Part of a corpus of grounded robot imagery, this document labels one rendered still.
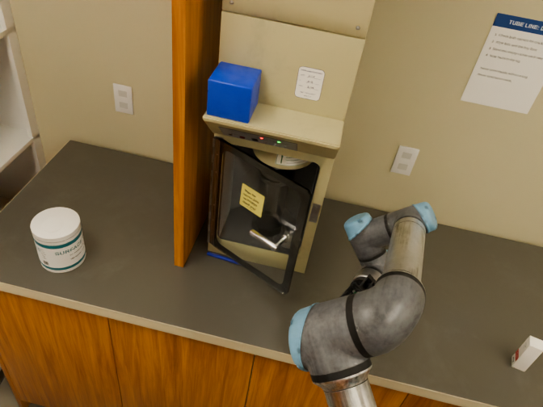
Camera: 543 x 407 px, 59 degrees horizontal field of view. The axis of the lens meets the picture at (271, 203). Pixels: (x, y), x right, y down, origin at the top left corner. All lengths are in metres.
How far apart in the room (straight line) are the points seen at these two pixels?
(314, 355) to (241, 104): 0.55
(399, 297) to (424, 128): 0.92
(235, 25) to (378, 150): 0.80
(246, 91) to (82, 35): 0.90
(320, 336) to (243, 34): 0.67
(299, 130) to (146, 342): 0.83
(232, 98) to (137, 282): 0.67
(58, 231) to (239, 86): 0.69
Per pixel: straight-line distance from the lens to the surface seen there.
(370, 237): 1.22
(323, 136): 1.11
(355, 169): 1.80
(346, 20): 1.09
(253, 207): 1.29
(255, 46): 1.14
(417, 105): 1.66
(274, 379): 1.55
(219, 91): 1.09
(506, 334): 1.67
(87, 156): 1.98
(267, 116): 1.15
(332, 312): 0.89
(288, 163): 1.31
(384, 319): 0.86
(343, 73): 1.14
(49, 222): 1.50
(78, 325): 1.65
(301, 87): 1.16
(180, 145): 1.22
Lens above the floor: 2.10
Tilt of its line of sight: 41 degrees down
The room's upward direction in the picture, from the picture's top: 10 degrees clockwise
